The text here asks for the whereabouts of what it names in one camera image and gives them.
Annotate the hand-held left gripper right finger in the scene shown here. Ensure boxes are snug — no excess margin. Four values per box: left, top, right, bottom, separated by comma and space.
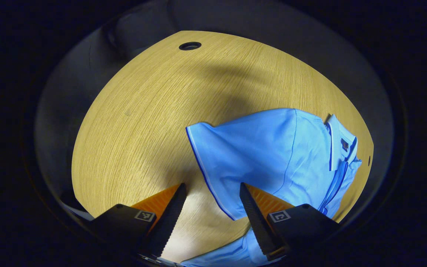
239, 183, 340, 261

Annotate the light blue T-shirt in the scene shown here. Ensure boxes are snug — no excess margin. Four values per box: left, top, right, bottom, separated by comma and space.
179, 108, 362, 267

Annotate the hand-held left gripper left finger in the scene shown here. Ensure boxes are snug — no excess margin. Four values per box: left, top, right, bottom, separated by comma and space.
90, 183, 187, 257

